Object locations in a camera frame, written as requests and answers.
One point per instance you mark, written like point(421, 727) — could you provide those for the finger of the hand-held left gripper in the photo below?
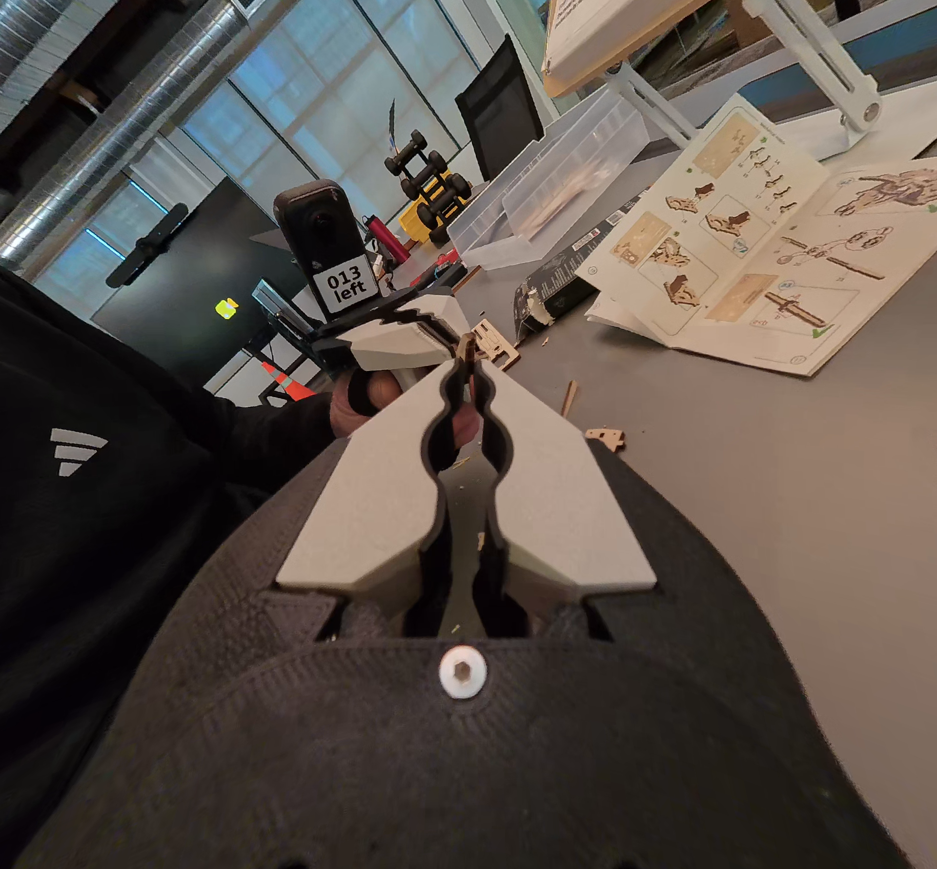
point(443, 309)
point(395, 346)

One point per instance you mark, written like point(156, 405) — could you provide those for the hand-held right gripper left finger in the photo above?
point(359, 518)

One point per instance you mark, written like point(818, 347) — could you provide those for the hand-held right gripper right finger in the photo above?
point(571, 518)

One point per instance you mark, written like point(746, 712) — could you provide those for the cross-shaped wooden model part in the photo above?
point(463, 349)

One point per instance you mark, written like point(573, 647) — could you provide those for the person's left forearm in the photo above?
point(278, 437)

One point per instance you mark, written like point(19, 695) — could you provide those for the person's left hand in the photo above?
point(392, 390)

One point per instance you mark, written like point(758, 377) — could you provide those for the wooden part sheet fragment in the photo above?
point(498, 349)

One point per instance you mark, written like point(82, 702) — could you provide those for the red cylinder bottle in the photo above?
point(388, 239)

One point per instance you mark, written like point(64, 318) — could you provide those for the clear plastic bin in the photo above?
point(585, 174)
point(476, 239)

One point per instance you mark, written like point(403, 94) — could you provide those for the square wooden plate with hole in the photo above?
point(606, 438)

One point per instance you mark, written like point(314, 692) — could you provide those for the rack of black dumbbells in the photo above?
point(428, 203)

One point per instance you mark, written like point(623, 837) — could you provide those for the orange traffic cone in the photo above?
point(293, 386)

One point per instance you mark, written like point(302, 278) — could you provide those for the black cardboard box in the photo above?
point(556, 298)

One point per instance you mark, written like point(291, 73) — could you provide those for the thin wooden stick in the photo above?
point(569, 398)

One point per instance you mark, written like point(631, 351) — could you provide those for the large black display screen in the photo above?
point(183, 313)

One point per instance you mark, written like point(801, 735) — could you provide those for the black video bar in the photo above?
point(146, 247)

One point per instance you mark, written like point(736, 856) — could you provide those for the person's black jacket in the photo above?
point(110, 518)

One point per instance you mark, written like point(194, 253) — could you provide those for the instruction booklet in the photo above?
point(732, 283)

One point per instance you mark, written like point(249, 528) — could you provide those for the printed instruction sheet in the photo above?
point(615, 5)

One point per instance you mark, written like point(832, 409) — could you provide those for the white stand with wooden board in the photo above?
point(820, 53)

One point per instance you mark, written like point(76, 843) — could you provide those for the teal desk mat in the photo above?
point(900, 42)

